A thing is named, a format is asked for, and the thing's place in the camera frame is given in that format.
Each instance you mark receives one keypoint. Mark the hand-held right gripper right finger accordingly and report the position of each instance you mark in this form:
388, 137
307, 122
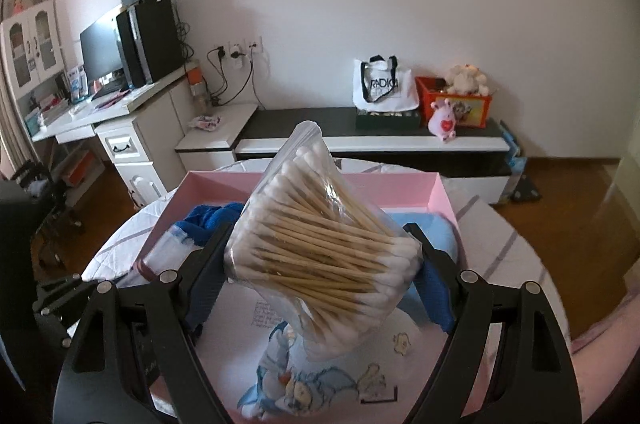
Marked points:
437, 299

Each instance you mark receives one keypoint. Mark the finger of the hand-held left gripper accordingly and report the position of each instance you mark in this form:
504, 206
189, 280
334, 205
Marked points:
60, 286
62, 316

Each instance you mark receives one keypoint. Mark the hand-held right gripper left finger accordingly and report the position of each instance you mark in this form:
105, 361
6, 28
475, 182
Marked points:
210, 289

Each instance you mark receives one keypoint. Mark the plain light blue cloth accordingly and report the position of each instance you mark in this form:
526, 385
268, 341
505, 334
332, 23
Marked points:
430, 234

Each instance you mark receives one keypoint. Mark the dark blue fluffy cloth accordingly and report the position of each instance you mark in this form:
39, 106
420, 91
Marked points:
210, 219

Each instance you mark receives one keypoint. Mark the bag of cotton swabs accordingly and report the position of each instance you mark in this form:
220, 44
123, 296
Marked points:
320, 249

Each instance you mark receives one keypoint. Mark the pink cardboard box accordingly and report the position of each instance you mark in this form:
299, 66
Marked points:
375, 189

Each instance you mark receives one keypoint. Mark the cartoon printed light blue cloth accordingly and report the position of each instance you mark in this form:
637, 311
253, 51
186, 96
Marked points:
325, 379

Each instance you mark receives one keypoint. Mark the black office chair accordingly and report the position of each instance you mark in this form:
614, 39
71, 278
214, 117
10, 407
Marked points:
47, 204

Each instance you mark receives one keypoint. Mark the black floor stand base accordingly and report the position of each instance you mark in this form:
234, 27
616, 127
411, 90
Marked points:
527, 190

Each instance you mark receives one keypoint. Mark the white desk with drawers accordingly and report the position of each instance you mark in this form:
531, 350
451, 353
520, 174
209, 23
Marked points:
150, 138

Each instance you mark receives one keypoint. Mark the pink white snack packet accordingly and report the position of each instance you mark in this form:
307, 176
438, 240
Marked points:
205, 122

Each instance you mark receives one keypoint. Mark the pink plush toy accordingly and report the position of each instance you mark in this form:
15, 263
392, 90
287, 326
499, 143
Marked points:
444, 121

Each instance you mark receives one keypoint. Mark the person's leg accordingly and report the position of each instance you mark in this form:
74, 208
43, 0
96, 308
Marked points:
607, 369

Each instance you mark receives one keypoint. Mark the red storage box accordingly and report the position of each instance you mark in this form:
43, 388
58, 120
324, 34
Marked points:
472, 111

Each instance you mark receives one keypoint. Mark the low black white cabinet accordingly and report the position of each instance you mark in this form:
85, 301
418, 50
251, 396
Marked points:
310, 123

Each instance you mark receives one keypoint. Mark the bottle with orange label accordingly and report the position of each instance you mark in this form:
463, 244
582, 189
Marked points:
196, 83

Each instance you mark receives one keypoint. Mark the white glass door cabinet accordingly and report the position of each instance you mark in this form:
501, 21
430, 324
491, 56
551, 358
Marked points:
32, 48

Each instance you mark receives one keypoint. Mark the white tote bag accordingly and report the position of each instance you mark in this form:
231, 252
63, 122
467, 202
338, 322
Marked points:
385, 88

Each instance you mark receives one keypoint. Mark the cream plush sheep toy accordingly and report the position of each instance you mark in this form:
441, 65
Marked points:
467, 79

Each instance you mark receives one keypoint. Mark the black computer monitor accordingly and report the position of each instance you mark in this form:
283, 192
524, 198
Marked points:
100, 48

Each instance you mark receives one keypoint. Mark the black computer tower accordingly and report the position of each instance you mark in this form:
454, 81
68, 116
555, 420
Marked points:
152, 43

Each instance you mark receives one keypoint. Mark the white wall outlets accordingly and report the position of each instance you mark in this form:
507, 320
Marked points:
245, 47

